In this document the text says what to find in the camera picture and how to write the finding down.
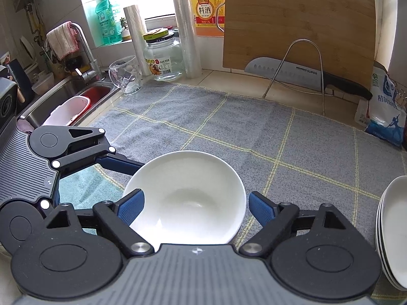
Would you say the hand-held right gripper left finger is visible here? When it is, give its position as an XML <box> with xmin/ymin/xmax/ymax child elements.
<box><xmin>41</xmin><ymin>188</ymin><xmax>155</xmax><ymax>258</ymax></box>

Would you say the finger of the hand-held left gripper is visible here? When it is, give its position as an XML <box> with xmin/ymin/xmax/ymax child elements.
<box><xmin>51</xmin><ymin>127</ymin><xmax>147</xmax><ymax>178</ymax></box>
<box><xmin>40</xmin><ymin>198</ymin><xmax>60</xmax><ymax>218</ymax></box>

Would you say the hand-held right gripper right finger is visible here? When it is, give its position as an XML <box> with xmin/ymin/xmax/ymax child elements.
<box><xmin>238</xmin><ymin>191</ymin><xmax>353</xmax><ymax>258</ymax></box>

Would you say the white floral bowl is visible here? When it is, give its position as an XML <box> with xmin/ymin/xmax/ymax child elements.
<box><xmin>122</xmin><ymin>150</ymin><xmax>247</xmax><ymax>249</ymax></box>

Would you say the red basin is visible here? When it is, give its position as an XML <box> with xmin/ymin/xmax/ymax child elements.
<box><xmin>79</xmin><ymin>86</ymin><xmax>112</xmax><ymax>109</ymax></box>

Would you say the pink and white basin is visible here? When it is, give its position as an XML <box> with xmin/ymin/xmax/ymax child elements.
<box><xmin>42</xmin><ymin>96</ymin><xmax>91</xmax><ymax>127</ymax></box>

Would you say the grey checked table cloth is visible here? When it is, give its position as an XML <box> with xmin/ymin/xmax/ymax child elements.
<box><xmin>59</xmin><ymin>81</ymin><xmax>407</xmax><ymax>296</ymax></box>

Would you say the clear glass cup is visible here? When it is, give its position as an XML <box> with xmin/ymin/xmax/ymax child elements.
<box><xmin>109</xmin><ymin>55</ymin><xmax>143</xmax><ymax>95</ymax></box>

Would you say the white plastic container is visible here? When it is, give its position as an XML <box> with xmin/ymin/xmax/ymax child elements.
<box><xmin>31</xmin><ymin>71</ymin><xmax>55</xmax><ymax>96</ymax></box>

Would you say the stainless steel sink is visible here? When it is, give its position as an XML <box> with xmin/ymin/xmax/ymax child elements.
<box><xmin>17</xmin><ymin>75</ymin><xmax>122</xmax><ymax>128</ymax></box>

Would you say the black rectangular object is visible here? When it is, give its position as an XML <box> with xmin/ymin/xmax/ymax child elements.
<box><xmin>6</xmin><ymin>59</ymin><xmax>34</xmax><ymax>104</ymax></box>

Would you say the yellow-lidded glass jar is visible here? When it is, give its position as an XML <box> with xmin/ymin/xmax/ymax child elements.
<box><xmin>142</xmin><ymin>28</ymin><xmax>184</xmax><ymax>81</ymax></box>

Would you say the metal faucet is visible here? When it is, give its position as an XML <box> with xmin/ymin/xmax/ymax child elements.
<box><xmin>65</xmin><ymin>22</ymin><xmax>103</xmax><ymax>82</ymax></box>

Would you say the small potted plant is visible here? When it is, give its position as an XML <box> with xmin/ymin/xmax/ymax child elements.
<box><xmin>120</xmin><ymin>17</ymin><xmax>132</xmax><ymax>42</ymax></box>

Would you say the short plastic wrap roll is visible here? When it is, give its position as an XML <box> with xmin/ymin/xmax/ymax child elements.
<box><xmin>123</xmin><ymin>5</ymin><xmax>152</xmax><ymax>77</ymax></box>

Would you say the pink striped dish towel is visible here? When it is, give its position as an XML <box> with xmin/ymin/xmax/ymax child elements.
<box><xmin>46</xmin><ymin>21</ymin><xmax>80</xmax><ymax>61</ymax></box>

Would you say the green dish soap bottle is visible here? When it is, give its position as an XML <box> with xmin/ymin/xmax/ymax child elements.
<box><xmin>95</xmin><ymin>0</ymin><xmax>123</xmax><ymax>46</ymax></box>

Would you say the tall plastic wrap roll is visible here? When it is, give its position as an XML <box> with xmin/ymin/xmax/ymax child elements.
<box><xmin>168</xmin><ymin>0</ymin><xmax>203</xmax><ymax>79</ymax></box>

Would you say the white and blue salt bag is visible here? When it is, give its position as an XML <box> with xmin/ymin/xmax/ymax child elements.
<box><xmin>354</xmin><ymin>67</ymin><xmax>407</xmax><ymax>149</ymax></box>

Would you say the yellow cooking wine jug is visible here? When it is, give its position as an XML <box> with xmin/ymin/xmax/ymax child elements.
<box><xmin>189</xmin><ymin>0</ymin><xmax>227</xmax><ymax>38</ymax></box>

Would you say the wooden cutting board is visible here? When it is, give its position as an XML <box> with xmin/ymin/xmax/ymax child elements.
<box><xmin>222</xmin><ymin>0</ymin><xmax>376</xmax><ymax>81</ymax></box>

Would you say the wire cutting board rack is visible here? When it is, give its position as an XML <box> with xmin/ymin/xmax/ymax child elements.
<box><xmin>262</xmin><ymin>39</ymin><xmax>337</xmax><ymax>117</ymax></box>

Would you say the black-handled kitchen knife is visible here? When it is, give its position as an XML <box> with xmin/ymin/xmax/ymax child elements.
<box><xmin>244</xmin><ymin>57</ymin><xmax>373</xmax><ymax>101</ymax></box>

